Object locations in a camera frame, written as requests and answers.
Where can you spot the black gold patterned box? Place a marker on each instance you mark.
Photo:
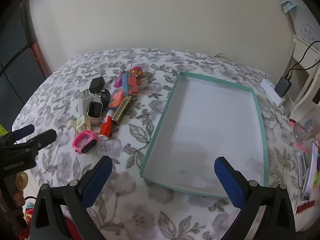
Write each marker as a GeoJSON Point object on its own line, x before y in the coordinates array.
{"type": "Point", "coordinates": [122, 110]}

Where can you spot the black toy car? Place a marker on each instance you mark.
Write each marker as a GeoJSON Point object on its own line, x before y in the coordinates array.
{"type": "Point", "coordinates": [105, 97]}

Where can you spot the magenta rectangular case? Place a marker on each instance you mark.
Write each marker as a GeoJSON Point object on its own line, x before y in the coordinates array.
{"type": "Point", "coordinates": [118, 82]}

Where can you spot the floral printed blanket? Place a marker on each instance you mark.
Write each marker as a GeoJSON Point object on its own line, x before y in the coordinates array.
{"type": "Point", "coordinates": [150, 217]}

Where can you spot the tape roll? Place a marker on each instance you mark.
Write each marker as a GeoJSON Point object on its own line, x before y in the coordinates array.
{"type": "Point", "coordinates": [21, 181]}

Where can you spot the orange blue plastic toy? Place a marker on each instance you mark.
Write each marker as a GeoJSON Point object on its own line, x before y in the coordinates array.
{"type": "Point", "coordinates": [117, 99]}
{"type": "Point", "coordinates": [130, 83]}

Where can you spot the clear plastic cup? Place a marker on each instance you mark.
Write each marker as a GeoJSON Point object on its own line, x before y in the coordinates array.
{"type": "Point", "coordinates": [303, 130]}

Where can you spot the beige plastic toy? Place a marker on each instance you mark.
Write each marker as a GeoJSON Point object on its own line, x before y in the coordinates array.
{"type": "Point", "coordinates": [81, 123]}

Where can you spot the black charger cube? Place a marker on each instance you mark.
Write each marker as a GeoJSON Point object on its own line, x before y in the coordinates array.
{"type": "Point", "coordinates": [97, 85]}

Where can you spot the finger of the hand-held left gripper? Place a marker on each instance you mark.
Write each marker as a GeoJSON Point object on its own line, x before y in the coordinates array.
{"type": "Point", "coordinates": [46, 137]}
{"type": "Point", "coordinates": [26, 129]}

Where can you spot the white lattice chair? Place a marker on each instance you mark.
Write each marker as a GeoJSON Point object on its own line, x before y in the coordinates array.
{"type": "Point", "coordinates": [306, 97]}

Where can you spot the black power adapter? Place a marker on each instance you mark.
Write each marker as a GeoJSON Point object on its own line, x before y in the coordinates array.
{"type": "Point", "coordinates": [282, 86]}

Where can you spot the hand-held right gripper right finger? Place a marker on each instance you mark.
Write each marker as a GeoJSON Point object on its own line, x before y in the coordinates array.
{"type": "Point", "coordinates": [228, 182]}

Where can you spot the brown wooden frame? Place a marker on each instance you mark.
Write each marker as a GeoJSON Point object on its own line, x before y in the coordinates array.
{"type": "Point", "coordinates": [38, 57]}

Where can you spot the dark glass door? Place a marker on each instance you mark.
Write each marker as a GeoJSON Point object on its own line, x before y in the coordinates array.
{"type": "Point", "coordinates": [17, 62]}

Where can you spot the white power strip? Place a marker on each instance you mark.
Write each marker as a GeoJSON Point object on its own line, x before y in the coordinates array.
{"type": "Point", "coordinates": [268, 90]}

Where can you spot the toy dog figure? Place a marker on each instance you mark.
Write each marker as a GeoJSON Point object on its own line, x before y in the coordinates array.
{"type": "Point", "coordinates": [137, 71]}

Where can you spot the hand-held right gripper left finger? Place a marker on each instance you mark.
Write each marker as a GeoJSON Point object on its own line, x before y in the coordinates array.
{"type": "Point", "coordinates": [97, 180]}

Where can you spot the red glue stick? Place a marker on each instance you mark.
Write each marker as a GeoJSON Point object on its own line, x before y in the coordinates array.
{"type": "Point", "coordinates": [105, 127]}

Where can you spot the white smartwatch with black screen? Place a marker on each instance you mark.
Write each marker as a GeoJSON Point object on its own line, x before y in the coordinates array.
{"type": "Point", "coordinates": [94, 108]}

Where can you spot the white cup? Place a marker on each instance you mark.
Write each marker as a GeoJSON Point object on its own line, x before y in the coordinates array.
{"type": "Point", "coordinates": [83, 103]}

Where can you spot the teal sticky note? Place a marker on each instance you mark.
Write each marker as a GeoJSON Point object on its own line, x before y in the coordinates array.
{"type": "Point", "coordinates": [288, 5]}

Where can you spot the pink kids watch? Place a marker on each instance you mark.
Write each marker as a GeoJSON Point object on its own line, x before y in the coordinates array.
{"type": "Point", "coordinates": [88, 147]}

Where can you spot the pink lace ribbon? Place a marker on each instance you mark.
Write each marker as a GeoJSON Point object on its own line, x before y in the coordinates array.
{"type": "Point", "coordinates": [300, 145]}

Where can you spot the silver nail clipper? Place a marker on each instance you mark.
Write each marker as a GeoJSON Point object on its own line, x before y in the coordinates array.
{"type": "Point", "coordinates": [302, 167]}

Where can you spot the white paper sheet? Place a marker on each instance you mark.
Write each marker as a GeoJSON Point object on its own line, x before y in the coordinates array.
{"type": "Point", "coordinates": [307, 27]}

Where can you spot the teal cardboard box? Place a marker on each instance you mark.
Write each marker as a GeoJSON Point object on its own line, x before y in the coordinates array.
{"type": "Point", "coordinates": [207, 120]}

